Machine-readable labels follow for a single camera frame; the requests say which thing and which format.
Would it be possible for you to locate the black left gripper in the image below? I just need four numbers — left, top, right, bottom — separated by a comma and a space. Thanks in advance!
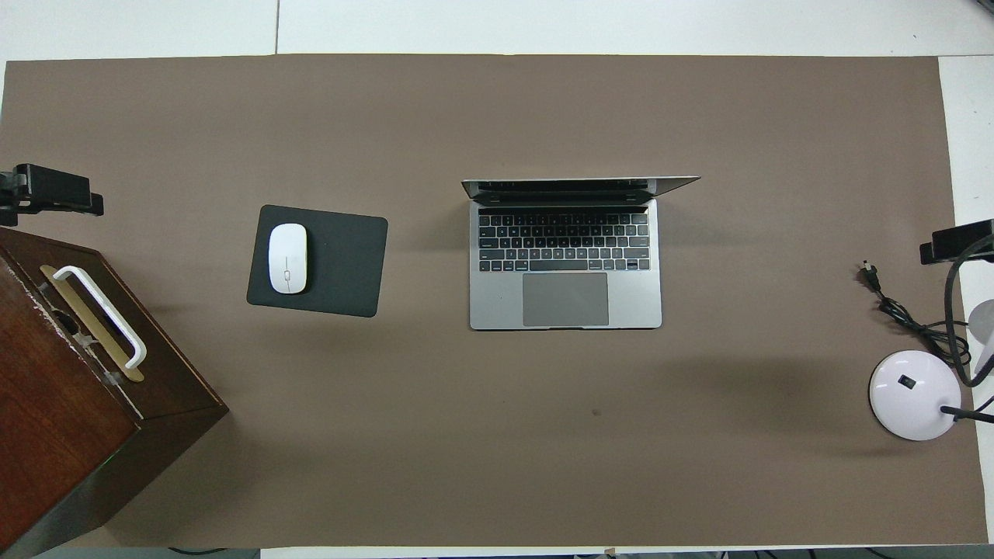
0, 163, 104, 227

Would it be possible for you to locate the silver grey laptop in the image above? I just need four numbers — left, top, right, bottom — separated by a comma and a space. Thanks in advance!
461, 175, 701, 332

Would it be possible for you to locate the white desk lamp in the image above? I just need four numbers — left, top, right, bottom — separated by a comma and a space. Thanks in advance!
868, 299, 994, 442

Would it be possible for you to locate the dark wooden box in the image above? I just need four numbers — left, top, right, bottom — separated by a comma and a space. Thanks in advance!
0, 227, 230, 558

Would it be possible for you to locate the white computer mouse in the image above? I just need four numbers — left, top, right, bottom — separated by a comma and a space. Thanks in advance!
268, 223, 309, 295

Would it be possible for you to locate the black mouse pad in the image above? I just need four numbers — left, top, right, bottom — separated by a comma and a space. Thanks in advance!
246, 204, 389, 318

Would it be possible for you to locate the brown table mat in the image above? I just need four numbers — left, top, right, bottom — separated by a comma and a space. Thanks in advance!
0, 54, 989, 548

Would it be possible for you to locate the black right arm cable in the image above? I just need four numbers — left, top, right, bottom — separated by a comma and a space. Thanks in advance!
944, 237, 994, 387

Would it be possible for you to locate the black lamp power cable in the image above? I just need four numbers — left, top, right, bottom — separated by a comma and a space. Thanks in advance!
860, 262, 973, 367

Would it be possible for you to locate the white box handle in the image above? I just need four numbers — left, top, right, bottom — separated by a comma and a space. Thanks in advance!
52, 265, 148, 370

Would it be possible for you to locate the brass handle plate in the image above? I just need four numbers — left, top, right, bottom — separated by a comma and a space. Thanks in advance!
39, 264, 146, 384

